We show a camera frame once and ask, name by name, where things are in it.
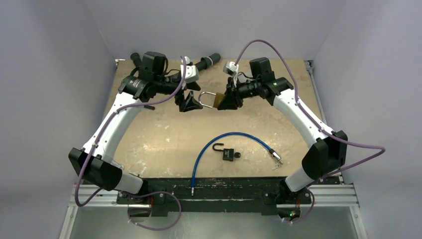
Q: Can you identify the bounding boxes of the brass padlock silver shackle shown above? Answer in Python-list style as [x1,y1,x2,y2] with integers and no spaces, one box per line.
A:
[198,92,225,109]

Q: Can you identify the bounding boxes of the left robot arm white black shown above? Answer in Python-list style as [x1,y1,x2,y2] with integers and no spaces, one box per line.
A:
[68,51,220,204]

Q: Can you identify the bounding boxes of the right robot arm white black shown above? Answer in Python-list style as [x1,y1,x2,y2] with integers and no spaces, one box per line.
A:
[214,57,347,203]

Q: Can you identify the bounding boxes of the black padlock with key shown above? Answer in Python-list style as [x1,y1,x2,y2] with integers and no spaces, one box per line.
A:
[212,143,241,162]

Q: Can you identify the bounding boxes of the small silver keys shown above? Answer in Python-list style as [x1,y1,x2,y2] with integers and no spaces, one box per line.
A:
[272,162,283,171]

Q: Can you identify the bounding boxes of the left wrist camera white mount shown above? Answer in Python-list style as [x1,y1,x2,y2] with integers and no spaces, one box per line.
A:
[180,56,199,84]

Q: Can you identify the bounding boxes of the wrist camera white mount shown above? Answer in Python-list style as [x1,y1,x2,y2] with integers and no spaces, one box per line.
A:
[180,56,199,84]
[223,61,239,85]

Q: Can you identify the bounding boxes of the black handled screwdriver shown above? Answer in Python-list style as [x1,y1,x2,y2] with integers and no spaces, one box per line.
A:
[143,105,155,110]

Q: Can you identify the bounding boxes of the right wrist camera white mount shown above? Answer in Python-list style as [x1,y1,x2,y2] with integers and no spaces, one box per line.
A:
[223,61,239,85]

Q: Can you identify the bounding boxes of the black corrugated hose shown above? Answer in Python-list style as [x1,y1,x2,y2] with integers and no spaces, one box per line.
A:
[130,52,222,75]

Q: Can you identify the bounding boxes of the blue cable lock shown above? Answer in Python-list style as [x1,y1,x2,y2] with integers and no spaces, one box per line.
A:
[190,131,283,197]

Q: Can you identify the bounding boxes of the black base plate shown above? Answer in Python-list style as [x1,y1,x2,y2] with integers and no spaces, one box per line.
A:
[82,176,340,219]

